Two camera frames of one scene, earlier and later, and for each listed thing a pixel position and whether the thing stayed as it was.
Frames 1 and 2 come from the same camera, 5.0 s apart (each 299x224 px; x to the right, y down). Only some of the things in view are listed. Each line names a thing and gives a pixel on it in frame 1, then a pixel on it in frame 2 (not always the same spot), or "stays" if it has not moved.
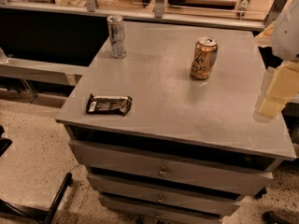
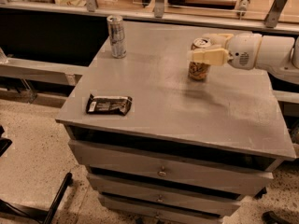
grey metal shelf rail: (40, 71) stays
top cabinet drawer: (174, 170) stays
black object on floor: (271, 217) stays
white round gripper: (288, 35) to (243, 50)
